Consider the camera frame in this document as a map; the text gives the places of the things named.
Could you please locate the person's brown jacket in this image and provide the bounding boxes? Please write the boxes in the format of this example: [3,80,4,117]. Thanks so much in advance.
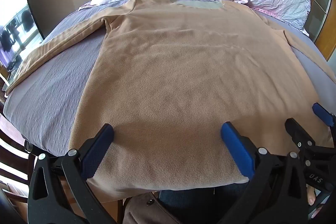
[123,192,185,224]

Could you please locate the dark wooden furniture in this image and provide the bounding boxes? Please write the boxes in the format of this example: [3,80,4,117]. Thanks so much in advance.
[0,106,36,205]

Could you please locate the person's leg in jeans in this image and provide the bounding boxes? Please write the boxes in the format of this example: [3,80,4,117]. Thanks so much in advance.
[157,182,248,224]

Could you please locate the wooden headboard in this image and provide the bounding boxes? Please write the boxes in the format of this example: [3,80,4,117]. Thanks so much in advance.
[306,0,336,63]

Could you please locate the person's right hand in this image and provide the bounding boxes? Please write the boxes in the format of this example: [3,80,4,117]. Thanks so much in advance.
[307,185,316,206]

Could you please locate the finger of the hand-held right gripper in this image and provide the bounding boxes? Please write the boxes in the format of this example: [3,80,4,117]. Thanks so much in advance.
[312,103,336,128]
[285,118,319,154]

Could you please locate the tan fleece shirt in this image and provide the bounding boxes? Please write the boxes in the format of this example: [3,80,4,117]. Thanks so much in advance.
[5,0,334,204]

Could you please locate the lilac textured bed sheet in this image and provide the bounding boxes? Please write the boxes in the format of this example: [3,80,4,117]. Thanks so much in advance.
[3,0,336,159]

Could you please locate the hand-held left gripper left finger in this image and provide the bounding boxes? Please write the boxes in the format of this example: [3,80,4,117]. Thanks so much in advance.
[28,123,124,224]

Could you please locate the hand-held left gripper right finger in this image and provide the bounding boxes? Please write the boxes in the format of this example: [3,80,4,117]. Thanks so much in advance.
[218,122,309,224]

